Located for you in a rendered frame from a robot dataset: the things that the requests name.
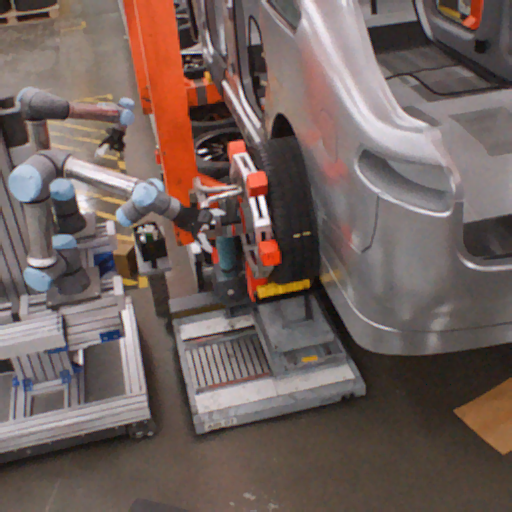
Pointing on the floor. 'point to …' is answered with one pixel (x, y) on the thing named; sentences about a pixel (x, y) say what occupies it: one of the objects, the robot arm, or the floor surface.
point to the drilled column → (160, 293)
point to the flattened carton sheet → (491, 416)
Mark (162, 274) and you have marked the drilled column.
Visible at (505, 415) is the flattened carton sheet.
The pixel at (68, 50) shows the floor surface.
